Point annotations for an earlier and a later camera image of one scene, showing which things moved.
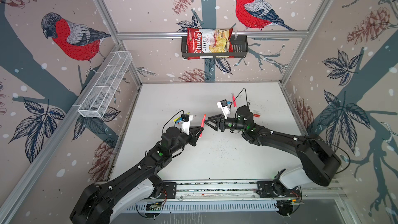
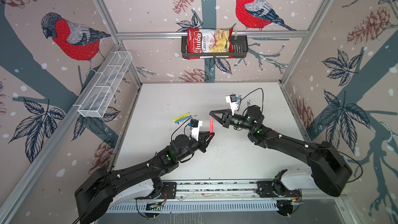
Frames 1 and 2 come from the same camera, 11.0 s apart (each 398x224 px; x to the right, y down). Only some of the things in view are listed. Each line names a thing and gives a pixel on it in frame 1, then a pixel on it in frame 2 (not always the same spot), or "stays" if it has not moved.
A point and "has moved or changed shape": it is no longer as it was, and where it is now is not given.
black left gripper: (193, 139) → (202, 138)
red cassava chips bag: (208, 40) stays
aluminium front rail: (245, 191) stays
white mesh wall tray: (104, 84) stays
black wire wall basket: (239, 47) stays
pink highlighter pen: (202, 125) has moved or changed shape
